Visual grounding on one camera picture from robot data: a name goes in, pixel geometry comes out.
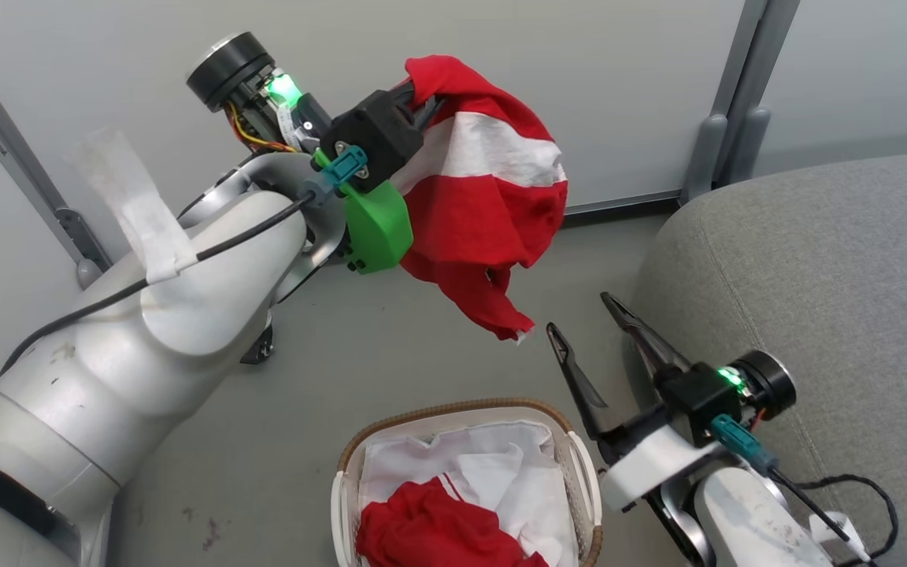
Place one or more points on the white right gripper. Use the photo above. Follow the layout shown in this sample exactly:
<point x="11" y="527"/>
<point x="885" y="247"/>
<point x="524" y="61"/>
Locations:
<point x="646" y="465"/>

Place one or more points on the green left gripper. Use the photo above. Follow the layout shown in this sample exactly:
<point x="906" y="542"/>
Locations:
<point x="379" y="228"/>

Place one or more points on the red garment with white band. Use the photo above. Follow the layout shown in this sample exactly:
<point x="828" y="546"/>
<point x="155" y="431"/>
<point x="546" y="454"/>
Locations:
<point x="485" y="213"/>

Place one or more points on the red garment with striped cuff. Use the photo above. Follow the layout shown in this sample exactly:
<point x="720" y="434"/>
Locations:
<point x="430" y="528"/>

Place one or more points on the white tape strip on arm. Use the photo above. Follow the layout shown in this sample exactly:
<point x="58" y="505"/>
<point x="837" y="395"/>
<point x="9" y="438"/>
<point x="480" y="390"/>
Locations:
<point x="142" y="213"/>

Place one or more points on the white cloth basket liner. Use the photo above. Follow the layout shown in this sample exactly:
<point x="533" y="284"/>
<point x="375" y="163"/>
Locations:
<point x="524" y="488"/>

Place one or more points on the white laundry basket brown rim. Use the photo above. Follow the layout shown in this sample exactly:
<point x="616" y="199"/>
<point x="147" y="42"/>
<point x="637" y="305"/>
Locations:
<point x="347" y="488"/>

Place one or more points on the grey fabric sofa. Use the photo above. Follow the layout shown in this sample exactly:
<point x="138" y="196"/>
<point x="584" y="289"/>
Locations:
<point x="816" y="283"/>

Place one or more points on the small white tape piece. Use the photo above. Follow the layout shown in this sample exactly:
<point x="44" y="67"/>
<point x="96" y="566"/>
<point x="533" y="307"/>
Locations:
<point x="835" y="531"/>

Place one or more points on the black caster wheel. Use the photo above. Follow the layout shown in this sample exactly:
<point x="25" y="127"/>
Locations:
<point x="259" y="346"/>

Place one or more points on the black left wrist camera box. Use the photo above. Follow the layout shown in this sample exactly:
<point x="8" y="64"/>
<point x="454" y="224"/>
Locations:
<point x="375" y="138"/>

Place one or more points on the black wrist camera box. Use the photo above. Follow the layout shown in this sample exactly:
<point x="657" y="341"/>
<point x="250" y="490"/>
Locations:
<point x="375" y="138"/>
<point x="697" y="398"/>

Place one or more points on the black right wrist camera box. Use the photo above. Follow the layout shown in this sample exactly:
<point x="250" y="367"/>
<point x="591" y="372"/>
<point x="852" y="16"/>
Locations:
<point x="697" y="398"/>

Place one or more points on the teal left camera connector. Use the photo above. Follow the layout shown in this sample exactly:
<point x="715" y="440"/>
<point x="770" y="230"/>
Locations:
<point x="346" y="165"/>

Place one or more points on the teal camera connector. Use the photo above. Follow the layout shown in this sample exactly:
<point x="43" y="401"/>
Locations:
<point x="741" y="442"/>
<point x="346" y="165"/>

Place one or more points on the teal right camera connector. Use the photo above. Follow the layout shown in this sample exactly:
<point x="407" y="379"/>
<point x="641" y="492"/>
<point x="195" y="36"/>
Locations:
<point x="741" y="442"/>

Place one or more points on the grey partition bottom rail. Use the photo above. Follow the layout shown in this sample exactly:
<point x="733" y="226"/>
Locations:
<point x="627" y="203"/>

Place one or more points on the grey double partition post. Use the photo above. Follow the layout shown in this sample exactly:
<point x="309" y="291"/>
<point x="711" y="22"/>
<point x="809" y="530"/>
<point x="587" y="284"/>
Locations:
<point x="737" y="102"/>

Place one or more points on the grey partition corner post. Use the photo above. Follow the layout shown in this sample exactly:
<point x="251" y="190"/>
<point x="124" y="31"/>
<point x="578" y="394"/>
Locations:
<point x="20" y="157"/>

